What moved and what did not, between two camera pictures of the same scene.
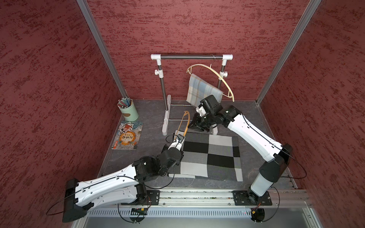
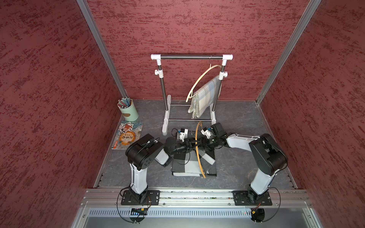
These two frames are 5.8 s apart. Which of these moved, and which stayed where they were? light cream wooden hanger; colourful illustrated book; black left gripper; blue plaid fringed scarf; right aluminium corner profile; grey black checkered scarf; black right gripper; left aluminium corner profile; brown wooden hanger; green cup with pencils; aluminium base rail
Moved: brown wooden hanger; black left gripper; grey black checkered scarf; light cream wooden hanger; blue plaid fringed scarf; black right gripper
Stayed: left aluminium corner profile; aluminium base rail; colourful illustrated book; right aluminium corner profile; green cup with pencils
